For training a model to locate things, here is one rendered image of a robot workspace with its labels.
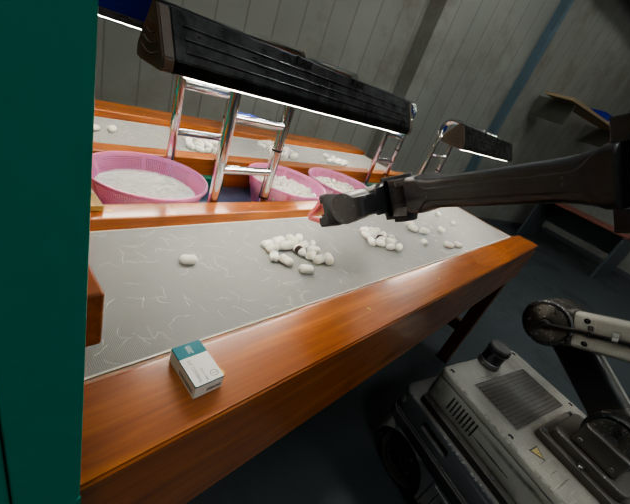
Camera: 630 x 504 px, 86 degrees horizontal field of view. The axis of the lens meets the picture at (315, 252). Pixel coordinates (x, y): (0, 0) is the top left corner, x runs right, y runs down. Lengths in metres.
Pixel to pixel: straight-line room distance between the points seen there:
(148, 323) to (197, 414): 0.17
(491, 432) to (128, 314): 0.94
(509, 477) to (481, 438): 0.10
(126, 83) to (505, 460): 2.70
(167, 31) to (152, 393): 0.41
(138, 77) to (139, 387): 2.43
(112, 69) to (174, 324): 2.31
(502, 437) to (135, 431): 0.92
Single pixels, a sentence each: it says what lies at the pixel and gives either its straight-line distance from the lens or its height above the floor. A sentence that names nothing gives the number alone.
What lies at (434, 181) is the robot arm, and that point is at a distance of 0.57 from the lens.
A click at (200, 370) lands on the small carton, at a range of 0.42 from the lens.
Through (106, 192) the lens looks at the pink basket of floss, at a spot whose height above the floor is 0.75.
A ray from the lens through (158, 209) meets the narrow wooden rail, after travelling 0.75.
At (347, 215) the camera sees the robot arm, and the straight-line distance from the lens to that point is 0.62.
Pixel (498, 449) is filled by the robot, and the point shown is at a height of 0.43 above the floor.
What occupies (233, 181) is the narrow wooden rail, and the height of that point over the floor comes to 0.69.
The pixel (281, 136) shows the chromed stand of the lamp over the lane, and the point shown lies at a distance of 0.88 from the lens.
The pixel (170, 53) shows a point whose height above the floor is 1.06.
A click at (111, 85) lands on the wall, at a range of 2.73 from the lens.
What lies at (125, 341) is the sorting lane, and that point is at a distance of 0.50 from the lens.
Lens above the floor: 1.11
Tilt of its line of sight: 27 degrees down
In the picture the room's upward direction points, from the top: 22 degrees clockwise
